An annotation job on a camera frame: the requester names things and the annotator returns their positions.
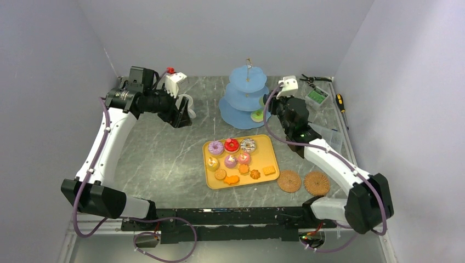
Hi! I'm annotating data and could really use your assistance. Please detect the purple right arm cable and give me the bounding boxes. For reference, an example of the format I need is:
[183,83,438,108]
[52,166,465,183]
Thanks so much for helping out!
[263,84,389,254]

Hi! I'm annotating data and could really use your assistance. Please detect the square cracker biscuit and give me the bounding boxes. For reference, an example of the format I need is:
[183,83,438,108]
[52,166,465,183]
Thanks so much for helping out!
[263,165,276,176]

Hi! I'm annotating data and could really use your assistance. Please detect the yellow cupcake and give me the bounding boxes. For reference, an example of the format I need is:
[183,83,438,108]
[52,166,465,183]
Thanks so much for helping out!
[206,157,219,171]

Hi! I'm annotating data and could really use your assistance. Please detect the orange striped round cookie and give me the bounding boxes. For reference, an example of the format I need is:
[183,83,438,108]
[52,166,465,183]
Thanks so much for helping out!
[249,169,260,180]

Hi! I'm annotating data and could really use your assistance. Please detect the round brown cookie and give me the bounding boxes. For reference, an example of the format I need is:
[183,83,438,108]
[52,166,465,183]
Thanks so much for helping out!
[214,168,226,180]

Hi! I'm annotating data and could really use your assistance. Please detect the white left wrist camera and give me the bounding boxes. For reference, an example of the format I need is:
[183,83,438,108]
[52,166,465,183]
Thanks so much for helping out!
[165,72,187,98]

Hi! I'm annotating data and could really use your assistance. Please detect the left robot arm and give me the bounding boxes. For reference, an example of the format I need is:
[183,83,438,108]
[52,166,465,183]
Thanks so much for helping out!
[61,66,192,230]

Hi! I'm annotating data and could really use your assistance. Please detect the woven rattan coaster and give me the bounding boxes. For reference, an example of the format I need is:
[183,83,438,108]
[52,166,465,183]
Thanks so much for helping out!
[277,170,302,193]
[304,171,330,197]

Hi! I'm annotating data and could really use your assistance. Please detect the green frosted donut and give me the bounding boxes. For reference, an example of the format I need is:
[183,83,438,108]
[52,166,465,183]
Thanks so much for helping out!
[250,109,266,123]

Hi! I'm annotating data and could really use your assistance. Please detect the yellow serving tray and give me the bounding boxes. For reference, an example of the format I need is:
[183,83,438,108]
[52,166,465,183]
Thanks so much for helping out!
[202,134,280,190]

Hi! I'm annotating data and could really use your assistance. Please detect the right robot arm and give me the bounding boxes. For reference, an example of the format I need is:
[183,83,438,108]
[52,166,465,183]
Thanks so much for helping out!
[263,93,394,236]

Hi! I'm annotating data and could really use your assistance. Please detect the green and white box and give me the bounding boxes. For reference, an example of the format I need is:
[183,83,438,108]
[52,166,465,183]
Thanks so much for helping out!
[304,85,331,110]

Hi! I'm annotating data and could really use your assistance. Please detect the yellow black screwdriver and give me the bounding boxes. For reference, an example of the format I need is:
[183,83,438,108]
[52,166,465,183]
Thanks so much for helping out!
[336,94,349,130]

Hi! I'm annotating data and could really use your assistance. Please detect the left woven rattan coaster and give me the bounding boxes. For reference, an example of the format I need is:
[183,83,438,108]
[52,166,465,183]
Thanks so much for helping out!
[277,170,302,193]

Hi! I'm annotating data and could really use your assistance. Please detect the orange flower cookie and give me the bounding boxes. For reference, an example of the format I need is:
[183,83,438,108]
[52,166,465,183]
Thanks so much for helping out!
[238,164,249,175]

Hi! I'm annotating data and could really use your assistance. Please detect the white and blue mug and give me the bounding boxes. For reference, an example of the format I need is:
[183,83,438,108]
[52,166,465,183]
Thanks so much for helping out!
[179,94,197,119]

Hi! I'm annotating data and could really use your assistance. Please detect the purple sprinkled donut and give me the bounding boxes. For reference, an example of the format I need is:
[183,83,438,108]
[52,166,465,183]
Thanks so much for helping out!
[207,141,224,156]

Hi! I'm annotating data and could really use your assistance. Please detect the right woven rattan coaster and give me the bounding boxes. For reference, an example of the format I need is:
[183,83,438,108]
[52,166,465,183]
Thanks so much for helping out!
[304,171,330,197]

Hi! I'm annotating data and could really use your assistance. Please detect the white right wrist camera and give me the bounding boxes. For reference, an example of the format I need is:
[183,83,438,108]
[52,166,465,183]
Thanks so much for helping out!
[276,75,298,99]

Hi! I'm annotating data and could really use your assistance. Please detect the black pliers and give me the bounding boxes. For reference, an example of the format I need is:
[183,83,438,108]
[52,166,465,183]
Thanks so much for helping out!
[299,74,333,87]

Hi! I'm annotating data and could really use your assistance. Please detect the red frosted donut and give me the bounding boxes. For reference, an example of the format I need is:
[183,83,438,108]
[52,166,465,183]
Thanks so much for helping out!
[224,138,240,154]

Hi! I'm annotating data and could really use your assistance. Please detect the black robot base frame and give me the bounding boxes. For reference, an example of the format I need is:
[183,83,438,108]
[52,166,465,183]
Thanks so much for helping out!
[121,207,336,244]

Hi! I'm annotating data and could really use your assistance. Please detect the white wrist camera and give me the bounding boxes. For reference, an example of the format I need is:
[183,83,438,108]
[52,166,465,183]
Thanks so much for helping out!
[165,72,187,98]
[276,75,298,99]

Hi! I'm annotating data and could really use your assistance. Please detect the orange fish cookie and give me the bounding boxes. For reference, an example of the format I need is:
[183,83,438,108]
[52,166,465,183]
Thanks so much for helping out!
[223,175,240,185]

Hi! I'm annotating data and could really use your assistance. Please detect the clear plastic compartment box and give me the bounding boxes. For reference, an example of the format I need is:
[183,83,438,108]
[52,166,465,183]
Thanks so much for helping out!
[310,123,343,153]

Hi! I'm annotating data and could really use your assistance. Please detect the green cupcake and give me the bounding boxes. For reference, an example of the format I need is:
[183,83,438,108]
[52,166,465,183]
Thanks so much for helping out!
[259,94,266,108]

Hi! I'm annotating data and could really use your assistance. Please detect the chocolate sprinkled donut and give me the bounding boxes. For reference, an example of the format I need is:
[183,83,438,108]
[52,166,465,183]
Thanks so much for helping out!
[240,138,257,153]

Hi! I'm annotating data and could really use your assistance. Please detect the blue three-tier cake stand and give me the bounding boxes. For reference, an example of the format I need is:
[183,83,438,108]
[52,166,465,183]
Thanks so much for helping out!
[218,58,269,130]

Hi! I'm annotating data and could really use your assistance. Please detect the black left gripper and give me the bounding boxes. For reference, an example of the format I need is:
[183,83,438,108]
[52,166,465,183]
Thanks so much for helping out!
[144,84,192,128]

